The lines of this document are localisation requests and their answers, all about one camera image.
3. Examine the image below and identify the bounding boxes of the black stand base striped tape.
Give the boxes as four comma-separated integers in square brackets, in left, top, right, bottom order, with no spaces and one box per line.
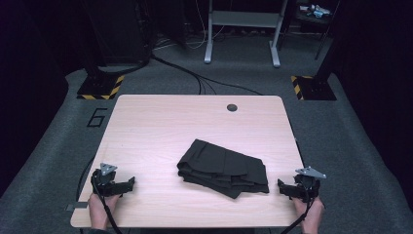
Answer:
[76,73,126,100]
[290,75,338,101]

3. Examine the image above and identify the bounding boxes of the dark grey pleated garment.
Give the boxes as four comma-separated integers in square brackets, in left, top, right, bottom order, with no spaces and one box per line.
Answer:
[176,138,271,200]

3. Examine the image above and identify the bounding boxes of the white floor cables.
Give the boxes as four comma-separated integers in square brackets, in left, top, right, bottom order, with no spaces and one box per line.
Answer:
[154,0,227,52]

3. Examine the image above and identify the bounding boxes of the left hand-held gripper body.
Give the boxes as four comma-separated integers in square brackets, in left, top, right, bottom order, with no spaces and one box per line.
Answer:
[91,162,126,198]

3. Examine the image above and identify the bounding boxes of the white metal desk frame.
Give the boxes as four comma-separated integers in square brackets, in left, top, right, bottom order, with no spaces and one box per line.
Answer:
[204,0,288,68]

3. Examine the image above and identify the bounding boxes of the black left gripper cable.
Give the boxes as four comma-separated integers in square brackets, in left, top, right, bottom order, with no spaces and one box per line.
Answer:
[91,172,124,234]

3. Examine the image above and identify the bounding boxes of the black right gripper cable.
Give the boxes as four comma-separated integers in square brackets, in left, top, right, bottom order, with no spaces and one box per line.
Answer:
[280,189,315,234]

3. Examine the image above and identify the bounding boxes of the black floor cable bundle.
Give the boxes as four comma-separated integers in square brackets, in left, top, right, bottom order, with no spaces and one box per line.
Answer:
[150,53,265,97]

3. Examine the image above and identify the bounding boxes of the person's left hand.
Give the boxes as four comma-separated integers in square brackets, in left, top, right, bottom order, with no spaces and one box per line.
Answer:
[88,193,122,230]

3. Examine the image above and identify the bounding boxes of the person's right hand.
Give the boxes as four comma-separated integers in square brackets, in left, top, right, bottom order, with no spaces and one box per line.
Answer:
[291,195,325,229]

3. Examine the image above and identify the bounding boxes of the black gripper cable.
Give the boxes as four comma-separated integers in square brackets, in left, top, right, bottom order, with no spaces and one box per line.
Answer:
[280,189,315,234]
[91,172,124,234]

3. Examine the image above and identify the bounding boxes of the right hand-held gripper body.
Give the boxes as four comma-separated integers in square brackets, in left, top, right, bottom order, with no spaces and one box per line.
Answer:
[292,166,327,203]

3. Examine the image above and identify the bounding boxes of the black cart with small items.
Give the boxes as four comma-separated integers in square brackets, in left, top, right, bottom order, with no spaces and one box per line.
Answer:
[281,0,341,61]

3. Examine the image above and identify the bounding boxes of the grey tape strip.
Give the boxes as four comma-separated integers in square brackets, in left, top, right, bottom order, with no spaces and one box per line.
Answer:
[65,201,90,212]

